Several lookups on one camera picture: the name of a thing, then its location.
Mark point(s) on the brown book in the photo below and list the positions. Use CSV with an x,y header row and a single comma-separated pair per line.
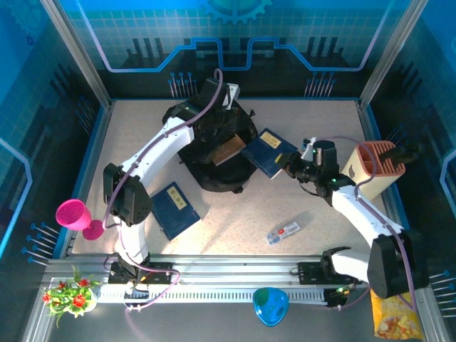
x,y
229,149

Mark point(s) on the dark blue book yellow label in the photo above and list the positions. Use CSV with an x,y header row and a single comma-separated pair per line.
x,y
265,151

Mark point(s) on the black backpack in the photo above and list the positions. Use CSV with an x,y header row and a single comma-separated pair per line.
x,y
221,174

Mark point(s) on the small white eraser pack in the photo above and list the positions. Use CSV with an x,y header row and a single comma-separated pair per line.
x,y
283,233

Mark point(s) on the dark blue book cream label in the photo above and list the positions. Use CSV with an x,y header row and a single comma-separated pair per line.
x,y
174,210

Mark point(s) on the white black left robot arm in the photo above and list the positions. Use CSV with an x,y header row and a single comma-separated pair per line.
x,y
160,149

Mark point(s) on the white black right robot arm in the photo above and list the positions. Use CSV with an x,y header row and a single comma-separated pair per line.
x,y
360,213

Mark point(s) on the yellow chips bag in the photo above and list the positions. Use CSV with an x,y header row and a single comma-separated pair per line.
x,y
392,320

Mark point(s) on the beige orange pen holder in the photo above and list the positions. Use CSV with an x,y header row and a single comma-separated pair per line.
x,y
388,174

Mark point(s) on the black controller box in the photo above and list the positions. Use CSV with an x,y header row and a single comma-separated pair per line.
x,y
336,299

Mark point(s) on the blue plastic bowl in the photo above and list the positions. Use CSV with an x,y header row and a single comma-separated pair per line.
x,y
270,306

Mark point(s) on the pink plastic goblet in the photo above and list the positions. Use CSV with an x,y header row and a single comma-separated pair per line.
x,y
73,215

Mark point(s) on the white connector board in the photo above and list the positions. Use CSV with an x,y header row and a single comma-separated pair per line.
x,y
137,294

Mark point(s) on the artificial red flower plant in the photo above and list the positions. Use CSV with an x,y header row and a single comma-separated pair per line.
x,y
73,299

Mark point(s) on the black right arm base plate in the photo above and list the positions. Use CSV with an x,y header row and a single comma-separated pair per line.
x,y
310,274

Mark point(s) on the long aluminium mounting rail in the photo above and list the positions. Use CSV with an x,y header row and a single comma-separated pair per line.
x,y
231,270

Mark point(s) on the aluminium frame post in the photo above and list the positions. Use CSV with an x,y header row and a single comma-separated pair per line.
x,y
390,53
81,57

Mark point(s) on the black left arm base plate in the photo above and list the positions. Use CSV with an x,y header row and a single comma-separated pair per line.
x,y
160,279

